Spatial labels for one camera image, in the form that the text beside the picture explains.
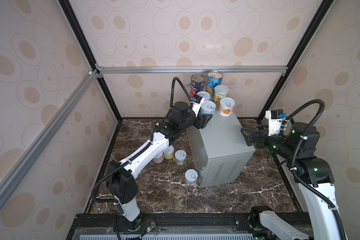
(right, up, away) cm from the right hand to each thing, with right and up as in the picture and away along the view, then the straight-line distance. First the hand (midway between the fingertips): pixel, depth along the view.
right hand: (251, 127), depth 61 cm
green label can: (-30, -17, +31) cm, 46 cm away
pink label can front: (-24, -27, +22) cm, 42 cm away
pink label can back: (-43, -19, +32) cm, 57 cm away
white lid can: (-37, -15, +33) cm, 52 cm away
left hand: (-15, +8, +8) cm, 19 cm away
